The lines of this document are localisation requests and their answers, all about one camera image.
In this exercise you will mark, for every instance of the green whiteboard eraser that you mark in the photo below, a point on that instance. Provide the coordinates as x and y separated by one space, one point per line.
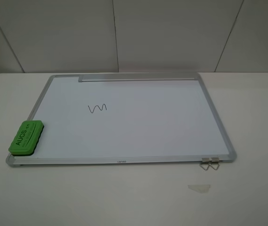
26 138

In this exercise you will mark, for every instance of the white framed whiteboard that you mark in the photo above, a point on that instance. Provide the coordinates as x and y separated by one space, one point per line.
145 122

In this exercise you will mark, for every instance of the grey whiteboard pen tray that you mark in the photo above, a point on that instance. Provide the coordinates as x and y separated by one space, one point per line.
99 77

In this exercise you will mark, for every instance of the black marker scribble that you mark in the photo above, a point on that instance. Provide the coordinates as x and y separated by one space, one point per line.
97 107

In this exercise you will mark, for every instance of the left metal hanging clip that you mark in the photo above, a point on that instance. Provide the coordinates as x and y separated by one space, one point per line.
205 163

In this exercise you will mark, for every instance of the metal hanging clip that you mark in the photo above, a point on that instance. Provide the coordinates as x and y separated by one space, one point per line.
214 163
205 163

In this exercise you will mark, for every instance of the right metal hanging clip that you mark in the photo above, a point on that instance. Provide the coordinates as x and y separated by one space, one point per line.
214 163

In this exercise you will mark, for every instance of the clear tape piece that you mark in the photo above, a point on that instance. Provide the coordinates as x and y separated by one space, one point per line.
202 189

